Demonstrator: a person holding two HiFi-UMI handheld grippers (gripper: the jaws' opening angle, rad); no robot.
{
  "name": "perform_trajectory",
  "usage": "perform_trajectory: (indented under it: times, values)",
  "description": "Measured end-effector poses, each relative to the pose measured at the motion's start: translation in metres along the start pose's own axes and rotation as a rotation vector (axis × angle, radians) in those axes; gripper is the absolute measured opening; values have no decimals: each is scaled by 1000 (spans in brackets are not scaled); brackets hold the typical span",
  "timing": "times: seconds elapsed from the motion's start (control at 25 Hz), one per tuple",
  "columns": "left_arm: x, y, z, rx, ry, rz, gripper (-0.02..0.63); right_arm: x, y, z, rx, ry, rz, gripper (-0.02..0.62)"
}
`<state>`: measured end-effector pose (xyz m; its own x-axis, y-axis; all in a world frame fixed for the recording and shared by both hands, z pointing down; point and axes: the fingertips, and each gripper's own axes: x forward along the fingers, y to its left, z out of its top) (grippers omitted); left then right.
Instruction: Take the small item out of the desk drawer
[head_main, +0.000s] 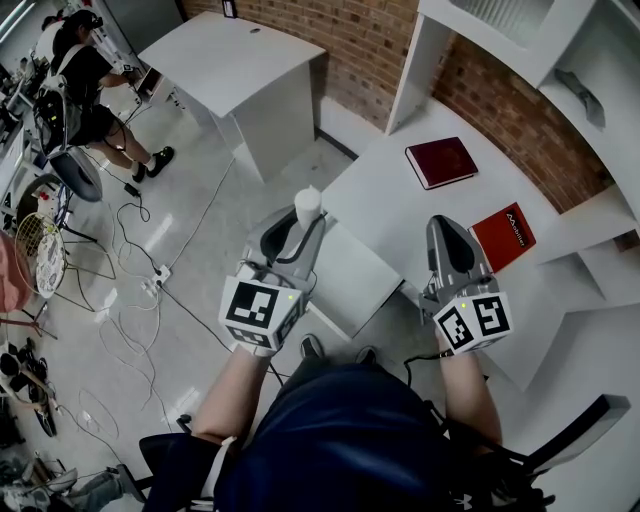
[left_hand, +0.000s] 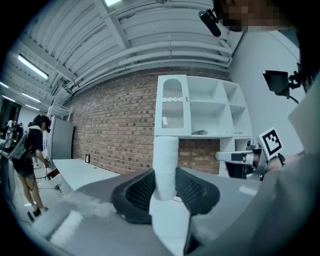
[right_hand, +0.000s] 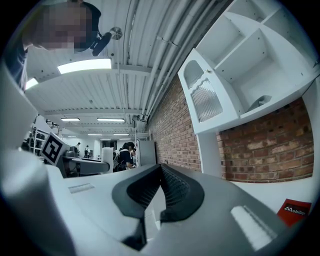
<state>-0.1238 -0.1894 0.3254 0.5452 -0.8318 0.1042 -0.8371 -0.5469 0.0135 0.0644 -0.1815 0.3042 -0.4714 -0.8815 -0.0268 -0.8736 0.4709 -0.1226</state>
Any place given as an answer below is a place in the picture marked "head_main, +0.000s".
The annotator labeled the grey shell chair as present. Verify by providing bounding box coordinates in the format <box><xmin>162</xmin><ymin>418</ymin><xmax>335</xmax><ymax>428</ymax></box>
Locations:
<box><xmin>47</xmin><ymin>149</ymin><xmax>104</xmax><ymax>204</ymax></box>

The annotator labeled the white power strip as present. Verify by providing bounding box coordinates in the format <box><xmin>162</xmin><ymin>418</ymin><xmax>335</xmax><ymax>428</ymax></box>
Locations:
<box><xmin>139</xmin><ymin>267</ymin><xmax>173</xmax><ymax>294</ymax></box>

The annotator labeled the long white floor cable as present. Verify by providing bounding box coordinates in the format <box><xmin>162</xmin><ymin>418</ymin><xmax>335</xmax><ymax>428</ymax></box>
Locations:
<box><xmin>167</xmin><ymin>157</ymin><xmax>236</xmax><ymax>269</ymax></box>

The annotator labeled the white cylinder object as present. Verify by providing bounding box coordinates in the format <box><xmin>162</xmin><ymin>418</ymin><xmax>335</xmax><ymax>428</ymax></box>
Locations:
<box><xmin>293</xmin><ymin>185</ymin><xmax>322</xmax><ymax>232</ymax></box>

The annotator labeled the pink padded chair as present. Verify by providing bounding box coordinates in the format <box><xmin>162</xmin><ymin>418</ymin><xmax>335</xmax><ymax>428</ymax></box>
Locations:
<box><xmin>0</xmin><ymin>232</ymin><xmax>31</xmax><ymax>314</ymax></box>

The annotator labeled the person's right forearm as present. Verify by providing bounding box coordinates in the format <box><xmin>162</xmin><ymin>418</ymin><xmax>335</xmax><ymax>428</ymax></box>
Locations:
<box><xmin>434</xmin><ymin>344</ymin><xmax>503</xmax><ymax>446</ymax></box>

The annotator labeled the round wire table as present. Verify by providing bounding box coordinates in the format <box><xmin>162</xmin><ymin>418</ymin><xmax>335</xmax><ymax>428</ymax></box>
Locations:
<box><xmin>14</xmin><ymin>212</ymin><xmax>119</xmax><ymax>314</ymax></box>

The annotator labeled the dark red book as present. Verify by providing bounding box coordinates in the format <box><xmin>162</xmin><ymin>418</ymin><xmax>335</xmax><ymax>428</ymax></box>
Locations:
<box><xmin>404</xmin><ymin>136</ymin><xmax>479</xmax><ymax>191</ymax></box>

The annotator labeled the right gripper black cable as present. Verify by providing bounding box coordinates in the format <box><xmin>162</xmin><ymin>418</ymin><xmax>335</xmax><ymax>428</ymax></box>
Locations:
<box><xmin>402</xmin><ymin>351</ymin><xmax>454</xmax><ymax>389</ymax></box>

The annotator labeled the white drawer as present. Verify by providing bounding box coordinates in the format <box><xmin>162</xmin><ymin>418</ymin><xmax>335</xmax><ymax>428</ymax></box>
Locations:
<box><xmin>237</xmin><ymin>214</ymin><xmax>405</xmax><ymax>342</ymax></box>

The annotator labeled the white hutch shelf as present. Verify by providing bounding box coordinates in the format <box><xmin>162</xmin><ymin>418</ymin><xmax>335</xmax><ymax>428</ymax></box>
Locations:
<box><xmin>387</xmin><ymin>0</ymin><xmax>640</xmax><ymax>301</ymax></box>

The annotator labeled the black rectangular panel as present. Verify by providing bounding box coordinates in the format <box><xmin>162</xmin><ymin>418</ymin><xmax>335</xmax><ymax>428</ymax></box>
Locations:
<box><xmin>524</xmin><ymin>394</ymin><xmax>631</xmax><ymax>481</ymax></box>

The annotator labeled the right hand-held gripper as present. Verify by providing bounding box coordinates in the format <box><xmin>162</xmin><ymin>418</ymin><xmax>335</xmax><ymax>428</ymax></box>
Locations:
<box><xmin>418</xmin><ymin>215</ymin><xmax>515</xmax><ymax>357</ymax></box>

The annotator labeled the person's navy shirt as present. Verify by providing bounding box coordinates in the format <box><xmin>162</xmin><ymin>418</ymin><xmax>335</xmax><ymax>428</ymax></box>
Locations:
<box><xmin>149</xmin><ymin>362</ymin><xmax>506</xmax><ymax>512</ymax></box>

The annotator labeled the person's left forearm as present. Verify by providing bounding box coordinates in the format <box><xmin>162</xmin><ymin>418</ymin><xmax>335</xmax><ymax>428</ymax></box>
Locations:
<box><xmin>192</xmin><ymin>344</ymin><xmax>274</xmax><ymax>444</ymax></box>

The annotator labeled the black office chair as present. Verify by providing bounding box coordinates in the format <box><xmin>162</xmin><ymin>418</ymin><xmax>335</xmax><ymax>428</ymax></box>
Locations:
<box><xmin>117</xmin><ymin>413</ymin><xmax>236</xmax><ymax>512</ymax></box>

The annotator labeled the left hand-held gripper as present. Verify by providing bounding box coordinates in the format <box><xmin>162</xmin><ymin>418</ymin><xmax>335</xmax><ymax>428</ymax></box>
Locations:
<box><xmin>218</xmin><ymin>206</ymin><xmax>330</xmax><ymax>350</ymax></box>

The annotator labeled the black floor cable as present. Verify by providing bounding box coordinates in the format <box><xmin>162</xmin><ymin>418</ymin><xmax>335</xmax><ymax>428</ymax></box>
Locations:
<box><xmin>158</xmin><ymin>285</ymin><xmax>236</xmax><ymax>354</ymax></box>

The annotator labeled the black scooter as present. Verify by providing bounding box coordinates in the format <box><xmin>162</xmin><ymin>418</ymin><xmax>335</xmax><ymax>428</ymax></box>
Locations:
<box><xmin>27</xmin><ymin>372</ymin><xmax>59</xmax><ymax>439</ymax></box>

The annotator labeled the white side desk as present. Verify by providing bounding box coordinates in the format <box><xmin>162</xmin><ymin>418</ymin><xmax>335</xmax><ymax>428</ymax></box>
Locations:
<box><xmin>137</xmin><ymin>10</ymin><xmax>329</xmax><ymax>185</ymax></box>

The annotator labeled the wooden coat rack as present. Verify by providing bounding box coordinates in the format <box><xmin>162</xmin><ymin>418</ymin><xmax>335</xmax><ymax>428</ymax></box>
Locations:
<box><xmin>0</xmin><ymin>309</ymin><xmax>59</xmax><ymax>341</ymax></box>

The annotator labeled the person's left shoe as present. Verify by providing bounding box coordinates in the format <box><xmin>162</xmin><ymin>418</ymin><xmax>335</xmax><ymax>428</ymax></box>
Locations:
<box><xmin>299</xmin><ymin>333</ymin><xmax>325</xmax><ymax>360</ymax></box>

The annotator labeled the bright red book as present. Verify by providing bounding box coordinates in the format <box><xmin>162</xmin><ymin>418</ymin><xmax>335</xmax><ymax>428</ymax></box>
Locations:
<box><xmin>468</xmin><ymin>202</ymin><xmax>537</xmax><ymax>274</ymax></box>

